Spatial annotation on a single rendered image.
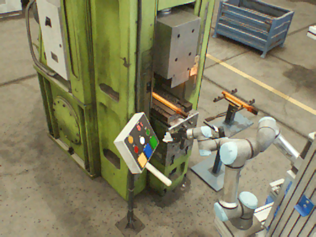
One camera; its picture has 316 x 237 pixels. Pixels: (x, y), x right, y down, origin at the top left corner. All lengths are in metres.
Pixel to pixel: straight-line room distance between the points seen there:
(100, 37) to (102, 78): 0.34
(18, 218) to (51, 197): 0.34
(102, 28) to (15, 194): 1.88
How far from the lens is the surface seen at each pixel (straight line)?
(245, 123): 3.14
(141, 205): 3.19
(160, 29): 2.25
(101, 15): 2.41
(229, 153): 1.71
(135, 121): 2.20
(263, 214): 2.43
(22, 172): 3.64
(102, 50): 2.52
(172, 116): 2.64
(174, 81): 2.43
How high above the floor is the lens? 2.57
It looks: 39 degrees down
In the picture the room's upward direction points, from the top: 5 degrees clockwise
